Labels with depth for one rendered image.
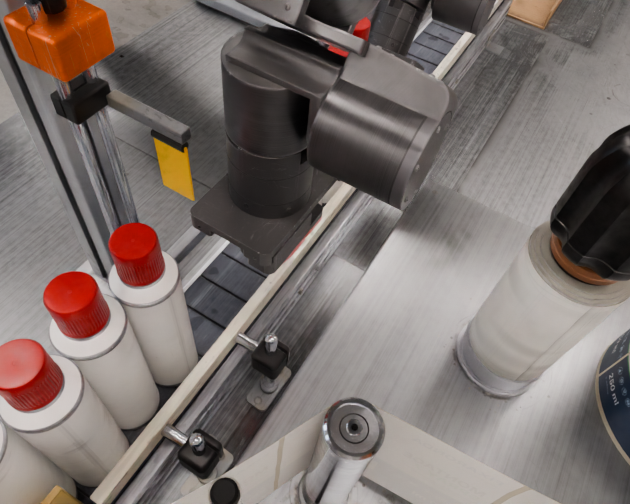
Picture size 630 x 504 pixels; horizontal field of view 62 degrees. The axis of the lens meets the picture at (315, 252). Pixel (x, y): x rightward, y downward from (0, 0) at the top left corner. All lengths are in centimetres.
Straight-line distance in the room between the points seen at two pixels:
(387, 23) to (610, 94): 55
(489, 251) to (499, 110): 35
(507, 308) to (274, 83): 29
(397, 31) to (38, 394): 53
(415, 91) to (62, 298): 24
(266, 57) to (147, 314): 21
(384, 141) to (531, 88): 80
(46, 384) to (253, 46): 23
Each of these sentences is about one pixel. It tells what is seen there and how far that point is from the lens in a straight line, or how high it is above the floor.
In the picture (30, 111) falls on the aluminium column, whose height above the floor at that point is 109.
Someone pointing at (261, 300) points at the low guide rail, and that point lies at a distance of 54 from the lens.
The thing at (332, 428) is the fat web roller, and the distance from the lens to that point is 33.
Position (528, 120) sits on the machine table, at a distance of 97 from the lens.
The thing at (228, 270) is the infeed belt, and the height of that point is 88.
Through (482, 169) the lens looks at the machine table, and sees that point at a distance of 85.
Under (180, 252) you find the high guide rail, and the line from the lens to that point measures 52.
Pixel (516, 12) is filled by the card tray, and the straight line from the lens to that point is 125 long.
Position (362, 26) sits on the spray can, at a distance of 59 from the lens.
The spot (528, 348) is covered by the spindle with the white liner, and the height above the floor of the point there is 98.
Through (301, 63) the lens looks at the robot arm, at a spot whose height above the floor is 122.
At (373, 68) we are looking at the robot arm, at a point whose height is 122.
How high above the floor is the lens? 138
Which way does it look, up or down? 54 degrees down
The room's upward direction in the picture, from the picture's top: 9 degrees clockwise
